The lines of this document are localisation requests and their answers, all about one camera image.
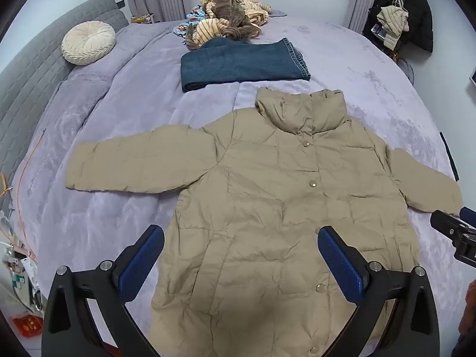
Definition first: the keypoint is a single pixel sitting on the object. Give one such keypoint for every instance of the small colourful boxes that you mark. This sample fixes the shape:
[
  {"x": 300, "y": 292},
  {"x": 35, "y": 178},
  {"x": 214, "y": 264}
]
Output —
[{"x": 143, "y": 18}]

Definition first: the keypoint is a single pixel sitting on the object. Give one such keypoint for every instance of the round cream pillow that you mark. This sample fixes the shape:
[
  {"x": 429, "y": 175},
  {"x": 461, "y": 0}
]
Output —
[{"x": 88, "y": 42}]

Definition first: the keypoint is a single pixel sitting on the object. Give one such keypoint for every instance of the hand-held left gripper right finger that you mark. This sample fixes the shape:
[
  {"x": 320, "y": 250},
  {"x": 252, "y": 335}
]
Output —
[{"x": 340, "y": 264}]

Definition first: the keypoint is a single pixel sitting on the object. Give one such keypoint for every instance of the purple plush bed blanket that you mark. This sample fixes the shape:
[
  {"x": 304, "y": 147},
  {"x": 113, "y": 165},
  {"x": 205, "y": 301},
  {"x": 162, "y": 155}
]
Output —
[{"x": 148, "y": 119}]

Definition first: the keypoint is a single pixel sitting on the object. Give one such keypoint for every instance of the flat grey pillow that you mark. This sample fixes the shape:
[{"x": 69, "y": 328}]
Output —
[{"x": 277, "y": 12}]

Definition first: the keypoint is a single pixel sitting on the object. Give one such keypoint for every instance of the folded blue jeans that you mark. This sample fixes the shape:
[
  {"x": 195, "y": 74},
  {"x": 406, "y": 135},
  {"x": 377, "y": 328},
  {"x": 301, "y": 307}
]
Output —
[{"x": 241, "y": 65}]

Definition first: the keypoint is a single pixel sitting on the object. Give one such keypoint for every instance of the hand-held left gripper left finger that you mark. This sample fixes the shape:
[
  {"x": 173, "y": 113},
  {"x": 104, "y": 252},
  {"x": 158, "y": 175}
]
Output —
[{"x": 141, "y": 264}]

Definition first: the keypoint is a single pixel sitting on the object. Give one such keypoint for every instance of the beige hanging puffer vest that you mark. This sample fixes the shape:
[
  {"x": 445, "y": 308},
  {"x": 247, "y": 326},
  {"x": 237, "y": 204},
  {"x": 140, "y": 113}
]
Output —
[{"x": 394, "y": 22}]

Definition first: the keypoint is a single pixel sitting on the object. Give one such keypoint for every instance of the white framed wall panel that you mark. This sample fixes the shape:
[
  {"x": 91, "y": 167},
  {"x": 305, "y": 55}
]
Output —
[{"x": 472, "y": 82}]

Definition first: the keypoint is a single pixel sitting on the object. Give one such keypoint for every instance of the tan striped plush garment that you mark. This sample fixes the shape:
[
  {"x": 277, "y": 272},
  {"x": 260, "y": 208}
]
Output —
[{"x": 208, "y": 29}]

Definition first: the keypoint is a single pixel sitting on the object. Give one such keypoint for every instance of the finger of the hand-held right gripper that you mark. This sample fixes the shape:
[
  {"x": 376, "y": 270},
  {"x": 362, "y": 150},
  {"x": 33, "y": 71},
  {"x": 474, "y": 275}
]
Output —
[
  {"x": 444, "y": 221},
  {"x": 469, "y": 212}
]

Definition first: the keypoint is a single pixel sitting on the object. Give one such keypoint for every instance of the brown plush garment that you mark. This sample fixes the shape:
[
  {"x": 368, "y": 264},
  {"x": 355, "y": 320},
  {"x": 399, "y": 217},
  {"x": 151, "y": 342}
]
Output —
[{"x": 232, "y": 15}]

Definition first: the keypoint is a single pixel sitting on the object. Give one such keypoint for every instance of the bedside clutter of small packets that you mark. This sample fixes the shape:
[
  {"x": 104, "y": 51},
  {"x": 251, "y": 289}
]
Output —
[{"x": 18, "y": 267}]

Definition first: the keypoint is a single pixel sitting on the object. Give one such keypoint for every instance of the grey quilted headboard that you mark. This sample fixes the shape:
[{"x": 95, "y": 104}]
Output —
[{"x": 33, "y": 70}]

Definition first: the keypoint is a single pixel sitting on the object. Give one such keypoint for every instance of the floor fan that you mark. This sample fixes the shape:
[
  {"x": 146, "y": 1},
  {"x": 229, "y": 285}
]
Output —
[{"x": 405, "y": 68}]

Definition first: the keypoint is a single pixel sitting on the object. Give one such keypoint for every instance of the orange patterned cloth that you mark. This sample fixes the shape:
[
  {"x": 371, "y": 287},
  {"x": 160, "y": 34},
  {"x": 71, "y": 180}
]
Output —
[{"x": 468, "y": 305}]

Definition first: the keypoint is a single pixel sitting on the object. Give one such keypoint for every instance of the black hanging coat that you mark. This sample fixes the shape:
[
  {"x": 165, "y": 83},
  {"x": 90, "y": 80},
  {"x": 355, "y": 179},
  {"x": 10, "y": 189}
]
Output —
[{"x": 420, "y": 15}]

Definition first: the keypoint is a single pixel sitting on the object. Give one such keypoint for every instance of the colourful printed cloth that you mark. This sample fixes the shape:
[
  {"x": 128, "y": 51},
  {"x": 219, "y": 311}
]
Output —
[{"x": 186, "y": 22}]

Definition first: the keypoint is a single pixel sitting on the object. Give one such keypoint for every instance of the beige puffer jacket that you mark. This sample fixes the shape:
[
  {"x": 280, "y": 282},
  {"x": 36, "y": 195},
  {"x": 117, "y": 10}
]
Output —
[{"x": 260, "y": 212}]

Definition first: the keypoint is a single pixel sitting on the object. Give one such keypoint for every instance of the red packet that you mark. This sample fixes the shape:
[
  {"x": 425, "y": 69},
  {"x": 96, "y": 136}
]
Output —
[{"x": 28, "y": 326}]

